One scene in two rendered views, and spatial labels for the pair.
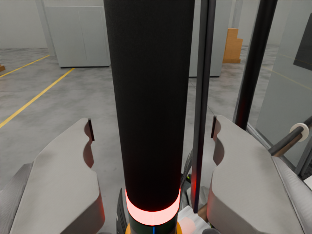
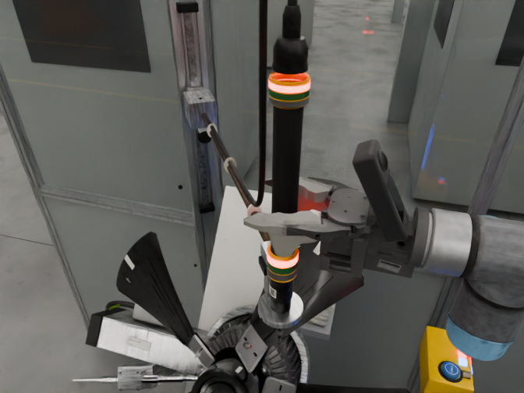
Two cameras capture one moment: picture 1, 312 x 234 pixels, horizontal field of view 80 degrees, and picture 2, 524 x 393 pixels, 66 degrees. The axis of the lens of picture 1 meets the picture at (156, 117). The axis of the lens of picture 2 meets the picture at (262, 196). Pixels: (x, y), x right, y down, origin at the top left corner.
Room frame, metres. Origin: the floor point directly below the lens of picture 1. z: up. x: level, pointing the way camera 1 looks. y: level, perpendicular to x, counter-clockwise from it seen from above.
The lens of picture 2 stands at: (-0.03, 0.40, 1.95)
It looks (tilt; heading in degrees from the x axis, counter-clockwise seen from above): 34 degrees down; 289
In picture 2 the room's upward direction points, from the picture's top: straight up
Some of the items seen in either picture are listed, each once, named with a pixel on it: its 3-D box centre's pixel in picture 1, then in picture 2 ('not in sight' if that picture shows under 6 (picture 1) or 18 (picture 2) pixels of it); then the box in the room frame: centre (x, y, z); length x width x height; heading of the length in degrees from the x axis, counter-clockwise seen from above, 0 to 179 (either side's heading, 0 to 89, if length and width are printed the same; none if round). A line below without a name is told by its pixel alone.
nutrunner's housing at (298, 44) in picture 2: not in sight; (285, 203); (0.08, 0.00, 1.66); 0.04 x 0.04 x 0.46
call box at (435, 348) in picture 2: not in sight; (444, 367); (-0.27, -0.30, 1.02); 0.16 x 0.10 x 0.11; 92
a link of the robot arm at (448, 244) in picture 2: not in sight; (440, 239); (-0.11, -0.01, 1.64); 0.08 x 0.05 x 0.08; 92
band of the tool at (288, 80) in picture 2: not in sight; (288, 90); (0.08, 0.00, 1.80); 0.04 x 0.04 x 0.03
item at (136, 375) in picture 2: not in sight; (132, 379); (0.43, 0.00, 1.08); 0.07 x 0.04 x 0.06; 12
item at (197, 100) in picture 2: not in sight; (200, 107); (0.46, -0.50, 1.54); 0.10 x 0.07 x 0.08; 127
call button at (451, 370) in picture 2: not in sight; (451, 370); (-0.27, -0.26, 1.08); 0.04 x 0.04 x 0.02
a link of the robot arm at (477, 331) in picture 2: not in sight; (485, 304); (-0.19, -0.02, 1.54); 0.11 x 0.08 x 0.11; 85
